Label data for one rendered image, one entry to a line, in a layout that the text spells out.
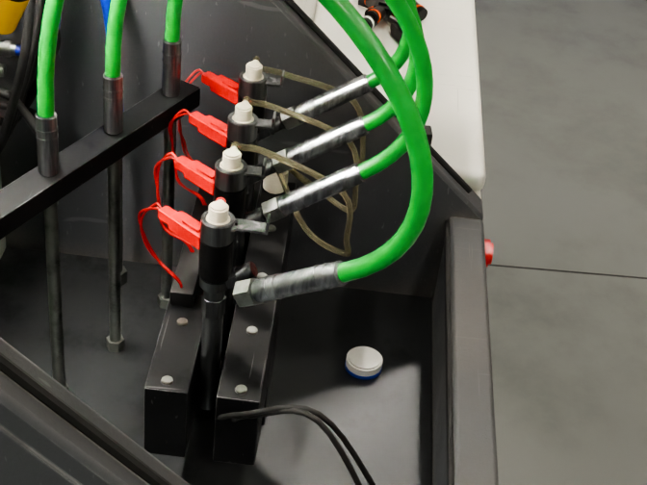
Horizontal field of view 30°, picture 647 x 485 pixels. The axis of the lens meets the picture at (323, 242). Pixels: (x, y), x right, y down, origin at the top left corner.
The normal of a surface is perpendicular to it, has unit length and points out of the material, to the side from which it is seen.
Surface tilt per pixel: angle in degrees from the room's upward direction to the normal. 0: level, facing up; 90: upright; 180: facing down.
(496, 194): 0
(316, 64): 90
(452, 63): 0
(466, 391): 0
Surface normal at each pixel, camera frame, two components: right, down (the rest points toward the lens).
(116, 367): 0.10, -0.80
